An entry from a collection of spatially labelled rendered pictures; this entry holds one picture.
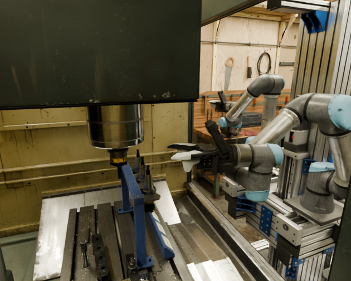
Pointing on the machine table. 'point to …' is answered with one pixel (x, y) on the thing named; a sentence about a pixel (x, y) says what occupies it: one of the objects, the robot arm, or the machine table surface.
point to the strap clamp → (131, 267)
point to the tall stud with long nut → (84, 252)
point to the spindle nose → (115, 126)
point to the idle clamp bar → (97, 242)
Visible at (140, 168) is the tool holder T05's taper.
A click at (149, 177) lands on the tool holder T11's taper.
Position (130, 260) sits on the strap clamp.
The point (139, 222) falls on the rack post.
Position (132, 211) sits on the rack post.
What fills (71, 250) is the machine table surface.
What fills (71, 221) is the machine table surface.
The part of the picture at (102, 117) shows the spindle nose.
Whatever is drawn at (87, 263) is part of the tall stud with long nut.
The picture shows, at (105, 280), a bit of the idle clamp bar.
